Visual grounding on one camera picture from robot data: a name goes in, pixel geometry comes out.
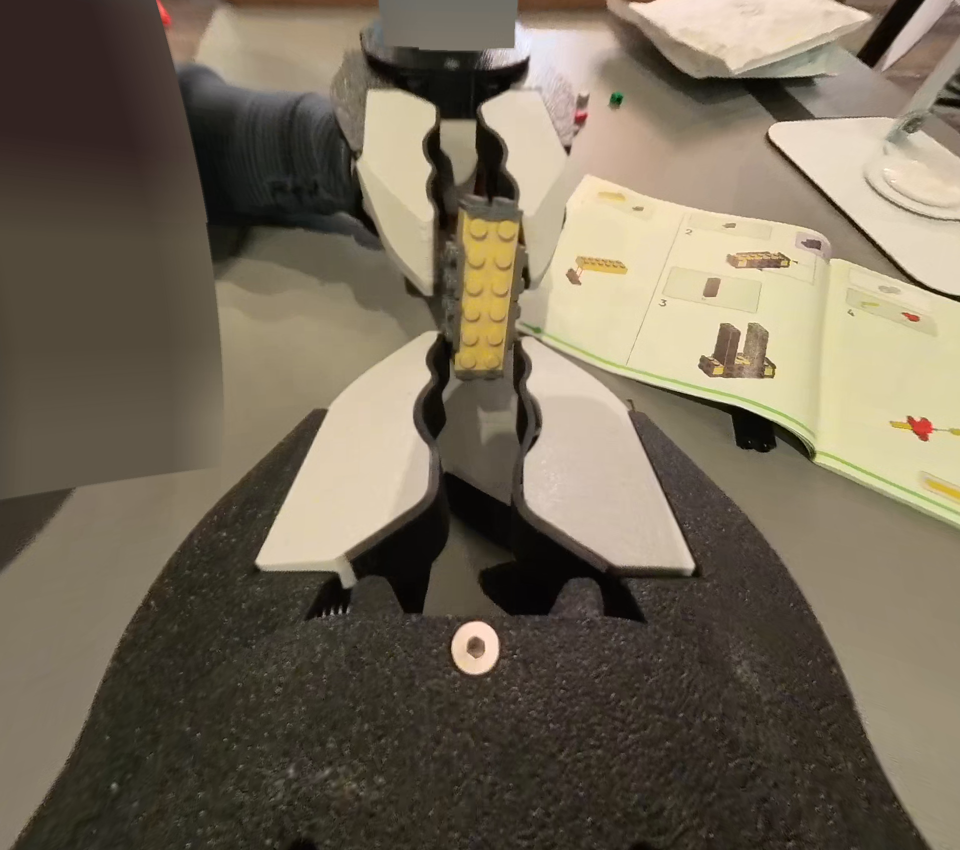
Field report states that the white paper bag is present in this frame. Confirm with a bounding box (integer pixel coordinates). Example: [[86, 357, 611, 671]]
[[604, 0, 876, 80]]

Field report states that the grey desk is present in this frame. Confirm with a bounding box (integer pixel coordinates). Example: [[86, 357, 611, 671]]
[[0, 2, 960, 850]]

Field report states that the person's left forearm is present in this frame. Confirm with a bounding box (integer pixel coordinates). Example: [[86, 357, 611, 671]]
[[176, 64, 380, 251]]

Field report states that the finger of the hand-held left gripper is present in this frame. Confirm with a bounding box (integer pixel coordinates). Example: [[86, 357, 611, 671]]
[[478, 87, 571, 292], [352, 88, 445, 301]]

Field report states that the yellow grey brick assembly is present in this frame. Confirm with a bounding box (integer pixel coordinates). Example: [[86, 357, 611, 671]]
[[442, 193, 524, 382]]

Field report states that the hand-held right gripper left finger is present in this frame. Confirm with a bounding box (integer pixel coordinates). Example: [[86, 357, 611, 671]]
[[255, 331, 451, 592]]

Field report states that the small black plastic piece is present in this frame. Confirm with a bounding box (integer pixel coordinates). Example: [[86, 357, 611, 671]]
[[731, 407, 779, 453]]

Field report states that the brick instruction booklet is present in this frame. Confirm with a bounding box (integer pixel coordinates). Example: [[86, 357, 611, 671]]
[[517, 173, 960, 530]]

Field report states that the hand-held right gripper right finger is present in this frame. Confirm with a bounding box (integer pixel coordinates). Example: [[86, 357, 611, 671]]
[[510, 334, 699, 579]]

